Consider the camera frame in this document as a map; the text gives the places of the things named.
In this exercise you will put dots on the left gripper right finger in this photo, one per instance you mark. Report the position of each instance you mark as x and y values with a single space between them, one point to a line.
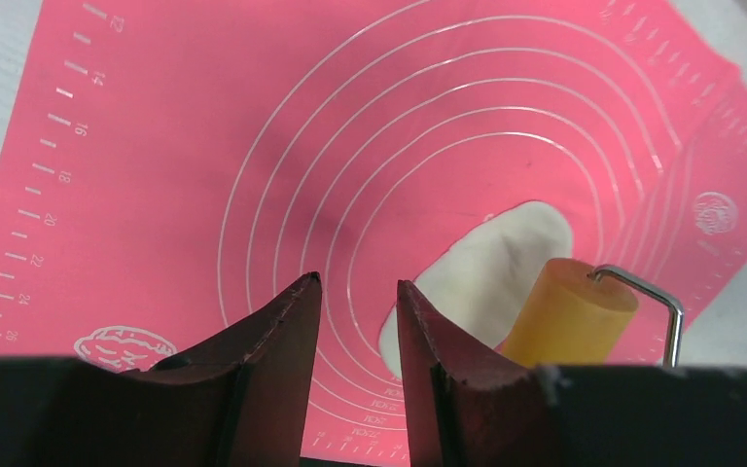
466 405

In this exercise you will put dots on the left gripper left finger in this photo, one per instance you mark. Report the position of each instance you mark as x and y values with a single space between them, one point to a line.
238 398

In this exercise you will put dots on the white dough piece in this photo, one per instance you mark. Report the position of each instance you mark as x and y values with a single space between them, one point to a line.
481 281

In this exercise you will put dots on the wooden dough roller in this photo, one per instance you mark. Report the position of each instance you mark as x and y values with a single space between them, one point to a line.
577 312

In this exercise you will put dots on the pink silicone baking mat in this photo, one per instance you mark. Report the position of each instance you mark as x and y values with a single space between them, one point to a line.
170 166

